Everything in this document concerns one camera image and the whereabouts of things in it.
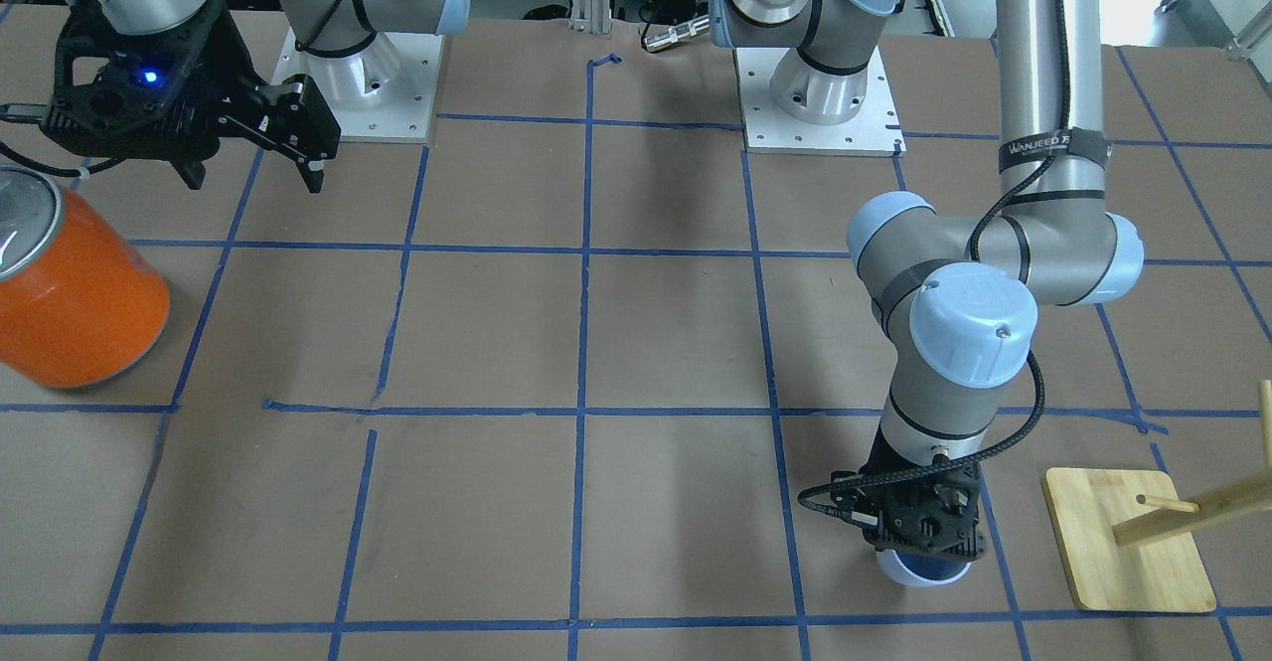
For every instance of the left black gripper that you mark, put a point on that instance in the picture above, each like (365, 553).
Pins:
(878, 458)

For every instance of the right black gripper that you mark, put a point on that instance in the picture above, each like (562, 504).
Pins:
(221, 78)

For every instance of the light blue plastic cup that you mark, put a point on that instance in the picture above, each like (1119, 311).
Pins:
(915, 570)

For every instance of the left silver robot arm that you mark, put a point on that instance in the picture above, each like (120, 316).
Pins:
(958, 297)

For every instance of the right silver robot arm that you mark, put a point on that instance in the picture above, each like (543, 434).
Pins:
(330, 29)

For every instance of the bamboo cup stand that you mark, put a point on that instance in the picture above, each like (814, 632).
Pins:
(1125, 541)

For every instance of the orange can with grey lid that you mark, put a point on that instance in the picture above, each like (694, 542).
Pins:
(79, 305)

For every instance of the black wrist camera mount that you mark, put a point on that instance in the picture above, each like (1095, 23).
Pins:
(846, 499)

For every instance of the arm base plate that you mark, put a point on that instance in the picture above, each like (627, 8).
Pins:
(789, 108)
(385, 94)

